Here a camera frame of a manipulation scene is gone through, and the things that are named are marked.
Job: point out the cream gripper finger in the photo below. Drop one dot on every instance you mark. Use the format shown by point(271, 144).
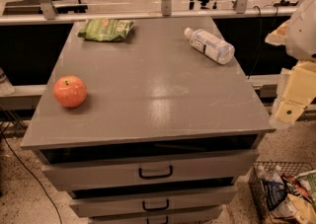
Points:
point(278, 36)
point(295, 91)

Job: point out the clear plastic water bottle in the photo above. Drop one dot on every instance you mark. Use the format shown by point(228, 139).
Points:
point(211, 46)

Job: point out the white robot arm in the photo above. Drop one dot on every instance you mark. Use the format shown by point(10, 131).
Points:
point(301, 32)

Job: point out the bottle in basket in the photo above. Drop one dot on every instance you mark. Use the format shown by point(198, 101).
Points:
point(271, 175)

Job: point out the green white snack bag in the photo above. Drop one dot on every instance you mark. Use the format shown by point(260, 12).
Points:
point(308, 181)

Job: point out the red snack bag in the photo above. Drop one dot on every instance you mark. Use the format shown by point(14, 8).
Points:
point(294, 187)

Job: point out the dark blue snack bag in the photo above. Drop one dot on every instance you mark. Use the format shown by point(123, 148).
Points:
point(275, 193)

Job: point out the tan snack bag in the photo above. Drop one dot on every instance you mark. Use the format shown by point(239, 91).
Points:
point(296, 208)

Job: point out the green jalapeno chip bag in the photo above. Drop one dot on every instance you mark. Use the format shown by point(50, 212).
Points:
point(106, 30)

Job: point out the grey drawer cabinet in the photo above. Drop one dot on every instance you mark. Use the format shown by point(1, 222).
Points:
point(151, 95)

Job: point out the bottom grey drawer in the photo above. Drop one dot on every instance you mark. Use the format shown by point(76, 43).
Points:
point(176, 216)

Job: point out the grey drawer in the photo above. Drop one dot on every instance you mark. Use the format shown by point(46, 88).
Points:
point(153, 202)
point(151, 170)
point(176, 216)

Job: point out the red apple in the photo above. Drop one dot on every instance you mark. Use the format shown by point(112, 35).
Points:
point(70, 91)

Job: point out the middle grey drawer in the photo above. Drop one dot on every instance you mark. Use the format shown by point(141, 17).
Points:
point(153, 202)

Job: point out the top grey drawer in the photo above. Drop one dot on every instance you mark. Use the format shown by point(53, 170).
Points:
point(151, 170)

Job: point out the grey metal rail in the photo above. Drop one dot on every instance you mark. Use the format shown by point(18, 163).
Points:
point(16, 20)

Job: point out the wire basket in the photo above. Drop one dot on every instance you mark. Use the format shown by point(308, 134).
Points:
point(258, 192)

